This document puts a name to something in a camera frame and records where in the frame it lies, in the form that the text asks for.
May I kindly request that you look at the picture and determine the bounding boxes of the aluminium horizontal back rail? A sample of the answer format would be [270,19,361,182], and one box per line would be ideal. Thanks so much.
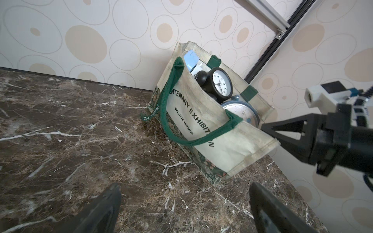
[246,0,290,40]

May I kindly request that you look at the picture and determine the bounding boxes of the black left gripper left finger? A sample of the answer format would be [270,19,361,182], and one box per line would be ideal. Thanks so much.
[56,183,121,233]

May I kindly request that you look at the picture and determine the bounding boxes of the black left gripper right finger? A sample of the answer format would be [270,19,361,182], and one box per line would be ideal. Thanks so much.
[249,183,316,233]

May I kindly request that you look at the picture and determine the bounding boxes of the canvas tote bag green handles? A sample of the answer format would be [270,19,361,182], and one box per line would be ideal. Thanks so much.
[141,42,280,185]

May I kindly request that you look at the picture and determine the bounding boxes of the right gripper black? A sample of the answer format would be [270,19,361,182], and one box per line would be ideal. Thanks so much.
[261,104,373,177]

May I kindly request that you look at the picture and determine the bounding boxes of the blue round clock beige face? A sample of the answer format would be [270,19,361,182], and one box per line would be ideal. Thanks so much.
[221,100,260,128]

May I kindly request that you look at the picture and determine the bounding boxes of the black right frame post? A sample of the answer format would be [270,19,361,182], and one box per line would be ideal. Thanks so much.
[244,0,316,83]

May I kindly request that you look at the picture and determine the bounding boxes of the small black round clock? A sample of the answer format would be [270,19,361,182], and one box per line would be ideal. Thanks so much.
[194,67,233,104]

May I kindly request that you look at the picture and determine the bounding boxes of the blue square clock white face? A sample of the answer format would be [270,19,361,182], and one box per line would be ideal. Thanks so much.
[184,50,200,72]

